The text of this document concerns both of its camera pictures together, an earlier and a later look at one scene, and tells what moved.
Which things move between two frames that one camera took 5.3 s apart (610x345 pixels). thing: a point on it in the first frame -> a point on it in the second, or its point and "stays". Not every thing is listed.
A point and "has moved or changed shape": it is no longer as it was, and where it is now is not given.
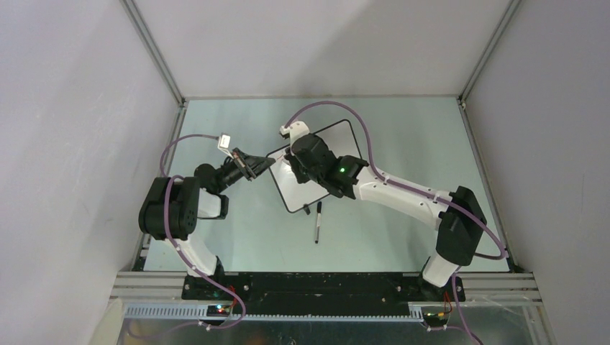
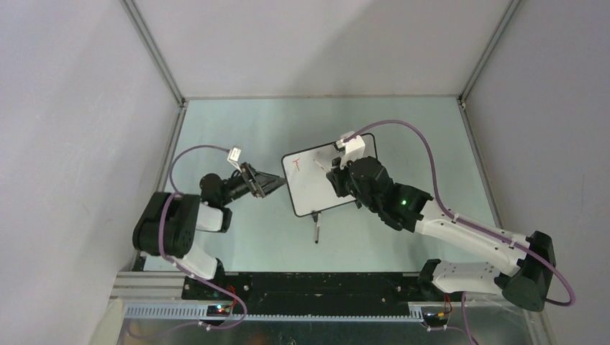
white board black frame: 294,195 has moved or changed shape
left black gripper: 260,164 -> 270,182
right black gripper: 293,161 -> 337,175
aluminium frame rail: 161,63 stays
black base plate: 317,292 stays
